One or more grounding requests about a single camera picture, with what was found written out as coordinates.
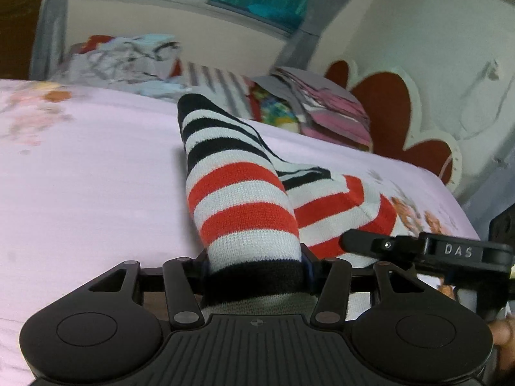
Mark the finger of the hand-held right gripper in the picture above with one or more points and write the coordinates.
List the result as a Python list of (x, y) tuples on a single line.
[(378, 244)]

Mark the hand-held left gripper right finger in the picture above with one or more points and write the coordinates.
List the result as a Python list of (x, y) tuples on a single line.
[(309, 275)]

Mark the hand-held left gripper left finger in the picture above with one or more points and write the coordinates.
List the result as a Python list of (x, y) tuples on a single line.
[(181, 289)]

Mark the white black red striped sweater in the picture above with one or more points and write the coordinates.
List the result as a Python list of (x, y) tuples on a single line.
[(245, 205)]

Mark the stack of folded pink clothes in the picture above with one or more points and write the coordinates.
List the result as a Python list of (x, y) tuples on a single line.
[(330, 112)]

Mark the pile of blue grey clothes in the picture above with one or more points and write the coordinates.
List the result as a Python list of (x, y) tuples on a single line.
[(120, 62)]

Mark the person's right hand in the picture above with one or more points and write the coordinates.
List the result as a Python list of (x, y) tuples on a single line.
[(505, 335)]

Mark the red and white scalloped headboard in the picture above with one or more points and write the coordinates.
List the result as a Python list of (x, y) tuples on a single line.
[(394, 120)]

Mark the bed with pink floral sheet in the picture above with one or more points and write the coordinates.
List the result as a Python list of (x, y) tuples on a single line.
[(100, 177)]

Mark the grey white striped cloth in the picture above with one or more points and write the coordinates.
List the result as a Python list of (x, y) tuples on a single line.
[(217, 84)]

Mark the grey curtain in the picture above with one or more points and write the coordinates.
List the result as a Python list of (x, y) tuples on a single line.
[(314, 32), (50, 28)]

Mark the brown wooden door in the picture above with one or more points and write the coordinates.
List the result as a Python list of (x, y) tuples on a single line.
[(20, 20)]

